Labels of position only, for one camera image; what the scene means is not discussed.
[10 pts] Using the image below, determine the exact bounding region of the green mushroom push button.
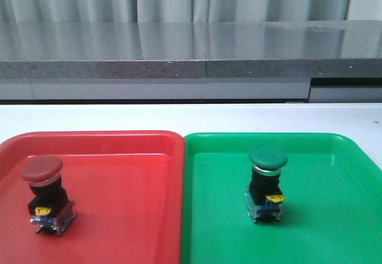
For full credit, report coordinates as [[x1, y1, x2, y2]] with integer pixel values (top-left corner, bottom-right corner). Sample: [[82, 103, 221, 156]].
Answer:
[[246, 145, 288, 223]]

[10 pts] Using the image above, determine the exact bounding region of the red mushroom push button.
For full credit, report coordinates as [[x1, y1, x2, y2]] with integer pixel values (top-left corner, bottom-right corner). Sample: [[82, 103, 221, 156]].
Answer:
[[21, 156, 76, 236]]

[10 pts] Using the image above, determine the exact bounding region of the grey stone counter ledge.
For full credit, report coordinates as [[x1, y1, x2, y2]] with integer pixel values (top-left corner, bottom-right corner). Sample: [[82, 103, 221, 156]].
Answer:
[[1, 21, 381, 103]]

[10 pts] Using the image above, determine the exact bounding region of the red plastic tray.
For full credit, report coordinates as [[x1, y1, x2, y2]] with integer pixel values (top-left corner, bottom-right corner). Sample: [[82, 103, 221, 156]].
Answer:
[[1, 131, 184, 263]]

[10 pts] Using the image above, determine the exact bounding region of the green plastic tray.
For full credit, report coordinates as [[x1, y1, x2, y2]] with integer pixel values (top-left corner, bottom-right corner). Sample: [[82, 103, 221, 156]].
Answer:
[[181, 133, 381, 263]]

